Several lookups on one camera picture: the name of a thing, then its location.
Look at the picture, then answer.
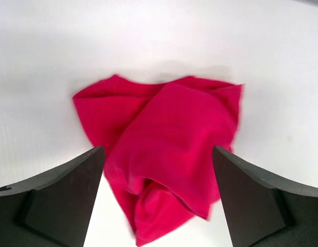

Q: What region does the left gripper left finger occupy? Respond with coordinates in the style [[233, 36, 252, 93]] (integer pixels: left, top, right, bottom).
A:
[[0, 147, 105, 246]]

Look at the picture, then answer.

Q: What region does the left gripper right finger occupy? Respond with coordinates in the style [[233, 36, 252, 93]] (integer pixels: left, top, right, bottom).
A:
[[213, 146, 318, 247]]

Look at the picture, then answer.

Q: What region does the red t-shirt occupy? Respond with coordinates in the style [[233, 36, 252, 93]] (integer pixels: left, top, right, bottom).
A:
[[73, 75, 243, 246]]

